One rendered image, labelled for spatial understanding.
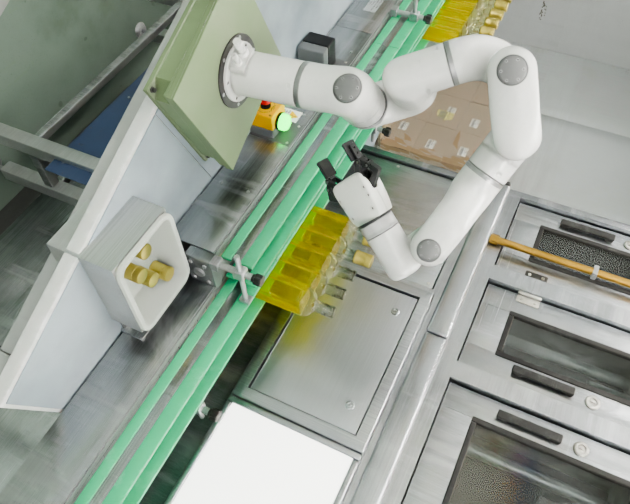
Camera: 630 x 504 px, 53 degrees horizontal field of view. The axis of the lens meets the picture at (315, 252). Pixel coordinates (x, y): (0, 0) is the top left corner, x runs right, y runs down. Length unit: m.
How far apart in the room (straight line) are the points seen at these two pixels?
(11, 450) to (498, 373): 1.16
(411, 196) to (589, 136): 5.08
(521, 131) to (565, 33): 6.63
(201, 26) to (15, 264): 0.98
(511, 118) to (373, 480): 0.80
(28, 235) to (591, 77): 6.52
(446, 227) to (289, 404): 0.58
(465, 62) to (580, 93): 6.19
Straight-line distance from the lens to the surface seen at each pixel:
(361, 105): 1.25
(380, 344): 1.58
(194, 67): 1.26
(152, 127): 1.31
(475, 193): 1.24
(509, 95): 1.17
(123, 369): 1.42
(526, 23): 7.82
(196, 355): 1.41
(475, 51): 1.26
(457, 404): 1.58
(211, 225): 1.46
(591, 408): 1.66
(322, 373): 1.55
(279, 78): 1.31
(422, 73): 1.24
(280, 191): 1.54
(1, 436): 1.70
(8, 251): 2.01
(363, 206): 1.28
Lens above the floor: 1.48
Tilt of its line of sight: 17 degrees down
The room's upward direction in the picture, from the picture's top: 110 degrees clockwise
